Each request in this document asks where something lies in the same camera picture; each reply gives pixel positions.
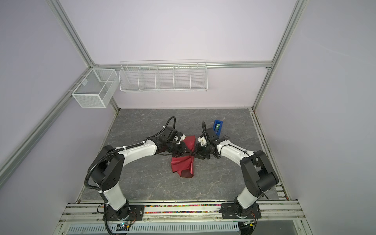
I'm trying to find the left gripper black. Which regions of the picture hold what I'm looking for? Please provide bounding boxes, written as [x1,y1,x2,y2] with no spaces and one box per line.
[166,141,193,158]

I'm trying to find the dark red wrapping paper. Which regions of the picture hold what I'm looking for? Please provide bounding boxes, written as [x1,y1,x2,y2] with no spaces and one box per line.
[170,136,196,178]

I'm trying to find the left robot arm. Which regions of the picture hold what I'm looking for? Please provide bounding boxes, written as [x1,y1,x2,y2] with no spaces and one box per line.
[84,116,192,218]

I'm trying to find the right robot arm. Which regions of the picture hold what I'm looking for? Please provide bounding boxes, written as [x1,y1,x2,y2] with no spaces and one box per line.
[194,122,279,217]

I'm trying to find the blue tape dispenser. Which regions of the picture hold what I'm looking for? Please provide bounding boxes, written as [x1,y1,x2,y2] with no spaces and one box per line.
[213,119,223,136]

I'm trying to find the small white mesh basket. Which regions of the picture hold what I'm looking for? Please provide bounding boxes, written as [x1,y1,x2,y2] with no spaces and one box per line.
[72,69,119,108]

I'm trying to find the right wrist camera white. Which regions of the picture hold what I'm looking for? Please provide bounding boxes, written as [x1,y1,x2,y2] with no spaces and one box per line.
[198,137,207,146]

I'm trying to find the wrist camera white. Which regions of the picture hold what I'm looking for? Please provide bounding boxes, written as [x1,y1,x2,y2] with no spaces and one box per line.
[173,132,186,144]
[198,137,207,146]

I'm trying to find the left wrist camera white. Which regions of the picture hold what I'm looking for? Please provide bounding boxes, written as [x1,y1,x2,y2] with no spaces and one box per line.
[173,132,186,144]

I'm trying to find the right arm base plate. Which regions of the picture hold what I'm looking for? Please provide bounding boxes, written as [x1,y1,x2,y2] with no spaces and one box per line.
[219,203,261,219]

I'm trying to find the white slotted cable duct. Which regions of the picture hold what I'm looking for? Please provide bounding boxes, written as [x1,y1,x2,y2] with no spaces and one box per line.
[66,222,240,235]

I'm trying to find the long white wire basket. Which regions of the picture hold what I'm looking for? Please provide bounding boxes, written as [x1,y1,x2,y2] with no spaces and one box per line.
[118,60,208,92]

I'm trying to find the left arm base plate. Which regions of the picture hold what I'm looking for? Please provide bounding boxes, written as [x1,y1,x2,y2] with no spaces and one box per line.
[104,204,145,221]

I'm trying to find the aluminium front rail frame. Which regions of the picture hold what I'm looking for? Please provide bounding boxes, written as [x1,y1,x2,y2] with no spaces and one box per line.
[54,201,312,235]

